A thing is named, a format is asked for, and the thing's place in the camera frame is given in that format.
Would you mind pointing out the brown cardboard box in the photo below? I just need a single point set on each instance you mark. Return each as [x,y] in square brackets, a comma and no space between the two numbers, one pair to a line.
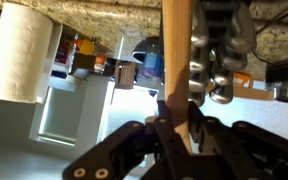
[252,88]

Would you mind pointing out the small wooden box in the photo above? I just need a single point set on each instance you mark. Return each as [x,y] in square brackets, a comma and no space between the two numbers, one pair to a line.
[124,76]

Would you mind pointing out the blue jar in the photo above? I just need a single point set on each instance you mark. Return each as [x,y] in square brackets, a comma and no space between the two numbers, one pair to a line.
[153,65]

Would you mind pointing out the long wooden spoon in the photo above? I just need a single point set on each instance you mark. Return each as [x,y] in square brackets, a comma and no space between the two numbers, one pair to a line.
[177,60]

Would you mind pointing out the dark blue bowl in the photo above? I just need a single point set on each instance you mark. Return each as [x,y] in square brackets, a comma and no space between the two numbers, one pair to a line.
[147,46]

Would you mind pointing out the round steel canister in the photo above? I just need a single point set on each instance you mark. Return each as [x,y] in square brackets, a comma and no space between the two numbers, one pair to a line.
[285,83]

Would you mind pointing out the white paper towel roll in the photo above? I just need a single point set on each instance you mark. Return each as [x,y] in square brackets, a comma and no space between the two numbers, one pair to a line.
[17,53]

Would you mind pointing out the black knife block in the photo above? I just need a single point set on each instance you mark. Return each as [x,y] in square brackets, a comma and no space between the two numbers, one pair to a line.
[220,10]

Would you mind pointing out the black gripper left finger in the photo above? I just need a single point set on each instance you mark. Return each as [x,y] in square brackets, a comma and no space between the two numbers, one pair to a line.
[165,133]

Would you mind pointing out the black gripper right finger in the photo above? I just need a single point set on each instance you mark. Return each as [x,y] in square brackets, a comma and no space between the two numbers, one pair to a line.
[204,133]

